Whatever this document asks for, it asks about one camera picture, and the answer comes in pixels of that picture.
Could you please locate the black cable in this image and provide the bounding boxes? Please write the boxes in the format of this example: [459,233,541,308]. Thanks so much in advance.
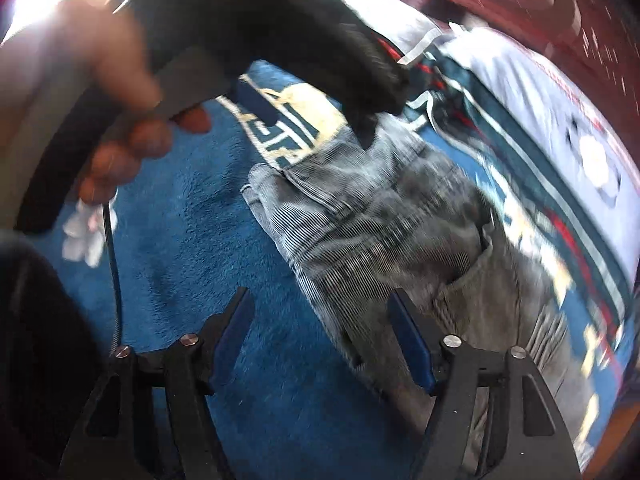
[100,201,125,356]

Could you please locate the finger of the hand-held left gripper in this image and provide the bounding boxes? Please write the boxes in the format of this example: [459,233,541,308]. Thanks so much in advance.
[350,109,382,151]
[234,79,280,127]

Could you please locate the person's dark clothing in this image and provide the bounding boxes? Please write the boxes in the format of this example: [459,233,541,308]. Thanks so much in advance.
[0,230,118,480]

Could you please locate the dark wooden headboard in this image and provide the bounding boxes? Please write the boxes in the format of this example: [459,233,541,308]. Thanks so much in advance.
[350,0,640,171]

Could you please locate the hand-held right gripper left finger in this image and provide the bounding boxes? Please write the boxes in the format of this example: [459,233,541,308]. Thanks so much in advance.
[59,287,257,480]

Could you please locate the blue printed blanket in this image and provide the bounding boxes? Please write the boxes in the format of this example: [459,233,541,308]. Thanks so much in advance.
[30,25,636,480]

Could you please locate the light blue flower pillow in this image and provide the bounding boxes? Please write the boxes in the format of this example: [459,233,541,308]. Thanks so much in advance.
[440,25,640,246]

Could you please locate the grey denim pants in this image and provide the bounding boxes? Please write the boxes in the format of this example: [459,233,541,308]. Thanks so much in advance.
[240,125,596,480]

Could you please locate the person's left hand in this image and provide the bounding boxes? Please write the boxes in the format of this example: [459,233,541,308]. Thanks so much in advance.
[0,0,212,206]

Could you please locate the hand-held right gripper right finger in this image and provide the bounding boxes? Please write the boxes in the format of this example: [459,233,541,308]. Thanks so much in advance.
[387,287,582,480]

